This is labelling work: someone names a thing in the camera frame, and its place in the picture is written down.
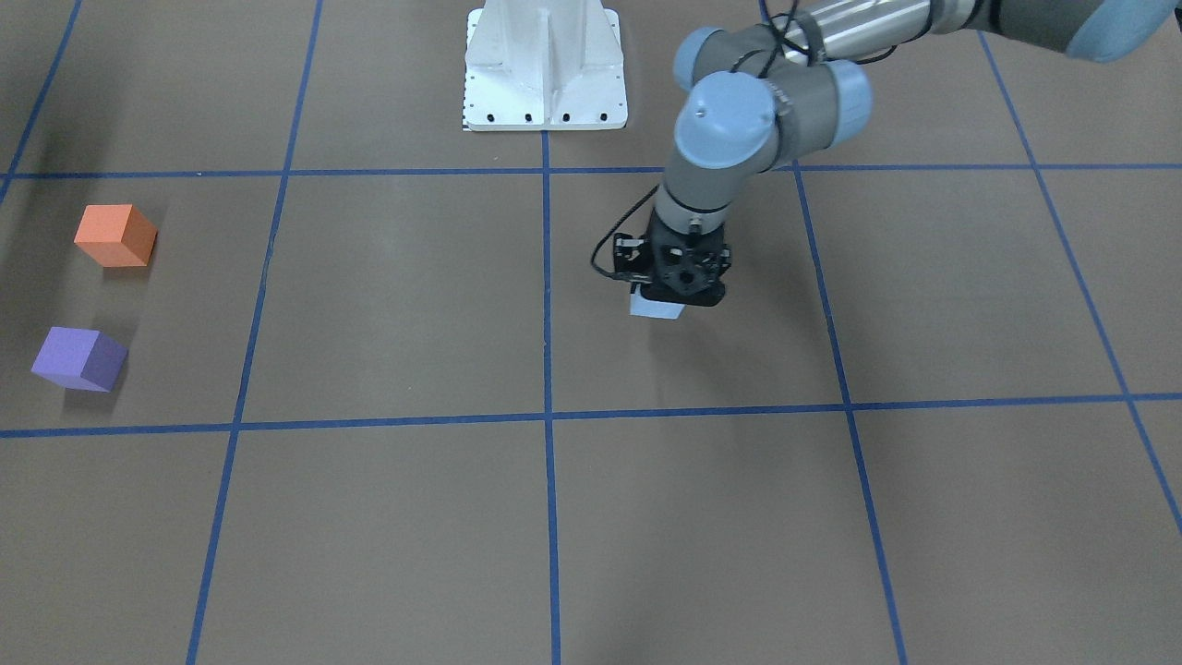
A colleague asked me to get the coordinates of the purple foam block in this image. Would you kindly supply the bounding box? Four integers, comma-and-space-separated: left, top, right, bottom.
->
30, 327, 129, 393

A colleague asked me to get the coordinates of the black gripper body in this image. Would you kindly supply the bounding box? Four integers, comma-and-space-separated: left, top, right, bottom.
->
639, 211, 730, 308

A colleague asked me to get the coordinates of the light blue foam block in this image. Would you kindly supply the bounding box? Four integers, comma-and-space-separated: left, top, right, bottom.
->
629, 283, 686, 320

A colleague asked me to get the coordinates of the orange foam block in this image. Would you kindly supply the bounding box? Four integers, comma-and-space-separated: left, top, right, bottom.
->
73, 206, 160, 268

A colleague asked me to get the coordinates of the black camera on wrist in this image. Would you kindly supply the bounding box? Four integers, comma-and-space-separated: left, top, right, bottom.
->
587, 232, 655, 283

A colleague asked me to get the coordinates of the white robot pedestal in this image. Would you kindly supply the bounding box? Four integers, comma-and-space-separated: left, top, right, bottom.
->
462, 1, 629, 132

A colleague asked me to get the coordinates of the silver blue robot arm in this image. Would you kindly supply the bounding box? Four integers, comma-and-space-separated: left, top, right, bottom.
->
612, 1, 1176, 319

